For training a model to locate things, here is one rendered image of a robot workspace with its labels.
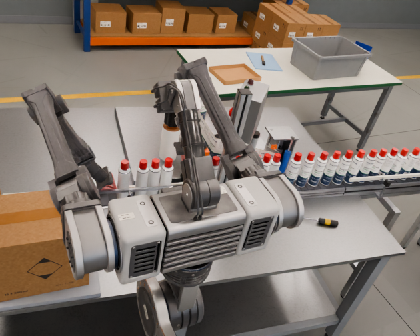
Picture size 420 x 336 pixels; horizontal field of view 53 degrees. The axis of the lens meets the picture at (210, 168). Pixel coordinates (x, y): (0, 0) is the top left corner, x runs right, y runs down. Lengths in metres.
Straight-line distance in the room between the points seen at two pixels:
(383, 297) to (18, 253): 2.41
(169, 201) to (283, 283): 1.73
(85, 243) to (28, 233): 0.57
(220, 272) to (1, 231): 0.83
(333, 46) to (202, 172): 3.31
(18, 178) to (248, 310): 1.36
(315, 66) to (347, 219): 1.68
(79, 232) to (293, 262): 1.17
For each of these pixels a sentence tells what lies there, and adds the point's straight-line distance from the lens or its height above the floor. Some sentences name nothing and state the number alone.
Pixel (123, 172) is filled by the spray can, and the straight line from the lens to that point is 1.81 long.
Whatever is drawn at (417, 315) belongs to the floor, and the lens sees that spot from 3.24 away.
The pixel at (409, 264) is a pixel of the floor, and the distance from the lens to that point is 3.54.
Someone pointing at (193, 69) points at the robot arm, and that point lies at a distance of 1.36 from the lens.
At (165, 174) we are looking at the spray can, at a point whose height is 1.02.
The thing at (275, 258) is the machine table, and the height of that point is 0.83.
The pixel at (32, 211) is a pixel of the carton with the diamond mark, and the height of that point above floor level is 1.12.
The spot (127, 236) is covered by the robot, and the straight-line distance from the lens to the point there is 0.89.
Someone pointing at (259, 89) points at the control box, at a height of 1.47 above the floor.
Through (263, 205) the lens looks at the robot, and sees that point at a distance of 1.03.
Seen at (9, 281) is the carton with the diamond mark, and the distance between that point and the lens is 1.57.
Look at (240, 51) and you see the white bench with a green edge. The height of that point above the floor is 0.80.
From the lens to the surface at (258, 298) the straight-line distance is 2.52.
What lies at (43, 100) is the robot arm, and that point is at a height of 1.53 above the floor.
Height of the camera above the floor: 2.19
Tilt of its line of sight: 37 degrees down
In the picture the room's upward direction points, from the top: 13 degrees clockwise
